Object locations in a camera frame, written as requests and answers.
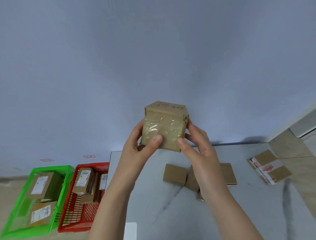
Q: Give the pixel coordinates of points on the person's right hand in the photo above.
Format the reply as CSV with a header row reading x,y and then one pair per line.
x,y
207,168

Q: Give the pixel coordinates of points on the person's left hand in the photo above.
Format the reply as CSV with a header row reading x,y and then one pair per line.
x,y
130,160

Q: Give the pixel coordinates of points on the pile of brown cardboard boxes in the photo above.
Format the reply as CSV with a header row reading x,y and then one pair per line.
x,y
175,174

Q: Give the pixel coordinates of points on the small smooth cardboard box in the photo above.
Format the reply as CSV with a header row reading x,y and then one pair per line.
x,y
102,181

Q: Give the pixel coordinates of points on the small parcel marked 8772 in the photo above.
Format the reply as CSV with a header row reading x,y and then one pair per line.
x,y
163,126

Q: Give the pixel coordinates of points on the long narrow cardboard box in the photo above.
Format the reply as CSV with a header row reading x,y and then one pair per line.
x,y
86,199

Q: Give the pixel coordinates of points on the tall parcel with 9777 sticker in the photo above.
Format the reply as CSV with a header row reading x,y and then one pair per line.
x,y
77,190

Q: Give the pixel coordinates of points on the green plastic basket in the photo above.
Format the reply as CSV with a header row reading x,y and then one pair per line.
x,y
49,168

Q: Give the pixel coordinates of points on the red plastic basket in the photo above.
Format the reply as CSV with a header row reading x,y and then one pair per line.
x,y
74,228

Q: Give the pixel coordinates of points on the yellow-taped cardboard box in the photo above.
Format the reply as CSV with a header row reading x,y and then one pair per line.
x,y
53,210

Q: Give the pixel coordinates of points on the person's right forearm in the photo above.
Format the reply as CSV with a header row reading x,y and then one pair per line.
x,y
229,217

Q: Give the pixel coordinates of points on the white door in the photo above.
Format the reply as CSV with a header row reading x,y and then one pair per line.
x,y
311,146

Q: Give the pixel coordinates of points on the grey skirting board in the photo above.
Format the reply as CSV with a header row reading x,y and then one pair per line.
x,y
14,178

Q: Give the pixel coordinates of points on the red-framed wall label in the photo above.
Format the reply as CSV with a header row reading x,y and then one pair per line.
x,y
47,160
89,156

